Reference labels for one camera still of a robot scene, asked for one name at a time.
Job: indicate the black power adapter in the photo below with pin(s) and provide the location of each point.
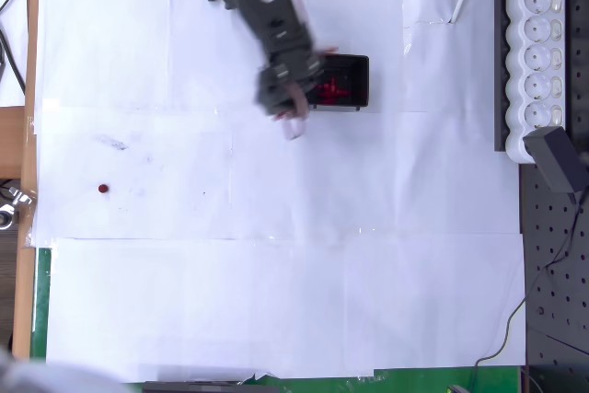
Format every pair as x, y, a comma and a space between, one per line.
552, 158

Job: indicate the white paper table cover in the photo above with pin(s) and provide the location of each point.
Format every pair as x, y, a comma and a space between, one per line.
276, 296

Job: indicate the dark ribbed panel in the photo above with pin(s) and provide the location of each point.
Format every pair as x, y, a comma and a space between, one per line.
9, 282

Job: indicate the white power strip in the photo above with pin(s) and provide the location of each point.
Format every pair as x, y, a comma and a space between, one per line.
536, 66

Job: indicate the brown wooden board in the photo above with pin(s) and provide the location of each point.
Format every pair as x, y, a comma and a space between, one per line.
31, 43

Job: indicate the round metal knob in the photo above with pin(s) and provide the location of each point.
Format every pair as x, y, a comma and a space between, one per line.
4, 219

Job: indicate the black square bin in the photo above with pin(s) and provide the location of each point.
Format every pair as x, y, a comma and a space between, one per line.
361, 84

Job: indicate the black pegboard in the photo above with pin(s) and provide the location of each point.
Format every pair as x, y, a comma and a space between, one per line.
552, 273

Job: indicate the flat black device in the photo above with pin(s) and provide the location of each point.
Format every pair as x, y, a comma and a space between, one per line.
207, 387

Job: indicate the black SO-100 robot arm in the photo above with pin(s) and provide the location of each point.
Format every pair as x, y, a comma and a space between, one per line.
271, 6

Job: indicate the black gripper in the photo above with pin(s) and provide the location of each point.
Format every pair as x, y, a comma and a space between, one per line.
274, 95

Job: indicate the silver metal clamp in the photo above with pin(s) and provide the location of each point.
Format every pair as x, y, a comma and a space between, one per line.
18, 195

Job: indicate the blurred grey object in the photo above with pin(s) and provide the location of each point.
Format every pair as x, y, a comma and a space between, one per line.
46, 374

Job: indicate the green cutting mat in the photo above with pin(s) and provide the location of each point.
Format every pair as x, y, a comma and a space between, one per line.
41, 296

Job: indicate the black shelf rail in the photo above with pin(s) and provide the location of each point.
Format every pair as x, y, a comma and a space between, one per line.
500, 66

